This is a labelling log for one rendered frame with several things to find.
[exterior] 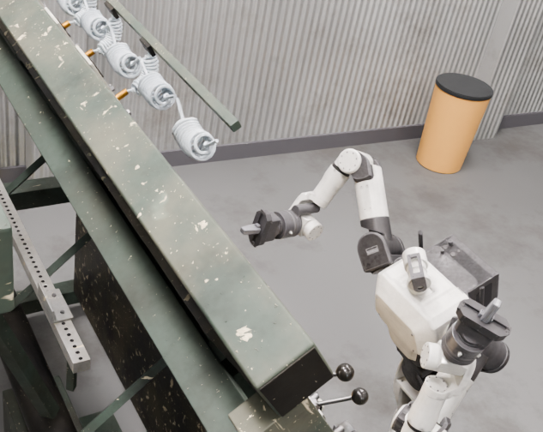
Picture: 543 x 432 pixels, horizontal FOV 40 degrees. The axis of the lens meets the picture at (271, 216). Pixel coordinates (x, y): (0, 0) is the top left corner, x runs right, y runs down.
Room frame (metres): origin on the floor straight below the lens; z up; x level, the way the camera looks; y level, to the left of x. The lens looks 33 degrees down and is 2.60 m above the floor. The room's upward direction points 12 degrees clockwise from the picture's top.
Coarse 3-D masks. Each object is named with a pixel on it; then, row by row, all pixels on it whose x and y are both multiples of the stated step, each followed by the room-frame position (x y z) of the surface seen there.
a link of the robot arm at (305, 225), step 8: (296, 208) 1.99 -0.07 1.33; (304, 208) 2.00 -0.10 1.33; (312, 208) 2.03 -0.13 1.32; (296, 216) 1.98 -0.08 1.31; (304, 216) 2.01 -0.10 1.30; (312, 216) 2.03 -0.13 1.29; (296, 224) 1.96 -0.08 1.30; (304, 224) 1.99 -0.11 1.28; (312, 224) 1.99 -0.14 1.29; (320, 224) 2.00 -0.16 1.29; (296, 232) 1.96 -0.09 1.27; (304, 232) 1.98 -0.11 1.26; (312, 232) 1.98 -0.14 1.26; (320, 232) 2.01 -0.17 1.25
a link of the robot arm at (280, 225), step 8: (256, 216) 1.91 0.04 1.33; (264, 216) 1.89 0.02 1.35; (272, 216) 1.93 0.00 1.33; (280, 216) 1.95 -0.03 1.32; (288, 216) 1.96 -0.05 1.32; (264, 224) 1.88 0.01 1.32; (272, 224) 1.90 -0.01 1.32; (280, 224) 1.93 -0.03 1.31; (288, 224) 1.94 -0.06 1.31; (264, 232) 1.88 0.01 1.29; (272, 232) 1.91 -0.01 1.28; (280, 232) 1.93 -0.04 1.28; (288, 232) 1.93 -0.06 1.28; (256, 240) 1.88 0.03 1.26; (264, 240) 1.89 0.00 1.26; (272, 240) 1.92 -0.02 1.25
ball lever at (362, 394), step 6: (354, 390) 1.16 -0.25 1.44; (360, 390) 1.16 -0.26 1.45; (348, 396) 1.16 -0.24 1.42; (354, 396) 1.15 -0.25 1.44; (360, 396) 1.14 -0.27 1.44; (366, 396) 1.15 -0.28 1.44; (312, 402) 1.15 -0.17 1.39; (318, 402) 1.15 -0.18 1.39; (324, 402) 1.15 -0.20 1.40; (330, 402) 1.15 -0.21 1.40; (336, 402) 1.15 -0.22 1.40; (354, 402) 1.14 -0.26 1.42; (360, 402) 1.14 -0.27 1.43; (318, 408) 1.15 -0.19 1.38
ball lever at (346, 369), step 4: (340, 364) 1.12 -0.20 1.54; (344, 364) 1.12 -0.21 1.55; (348, 364) 1.12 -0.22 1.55; (340, 368) 1.11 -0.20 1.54; (344, 368) 1.11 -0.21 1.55; (348, 368) 1.11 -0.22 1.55; (352, 368) 1.12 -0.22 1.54; (336, 372) 1.11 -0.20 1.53; (340, 372) 1.10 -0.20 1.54; (344, 372) 1.10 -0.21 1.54; (348, 372) 1.10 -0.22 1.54; (352, 372) 1.11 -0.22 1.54; (340, 376) 1.10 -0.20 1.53; (344, 376) 1.10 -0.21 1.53; (348, 376) 1.10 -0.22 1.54; (352, 376) 1.10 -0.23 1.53; (340, 380) 1.10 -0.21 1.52; (344, 380) 1.10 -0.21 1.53; (348, 380) 1.10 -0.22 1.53
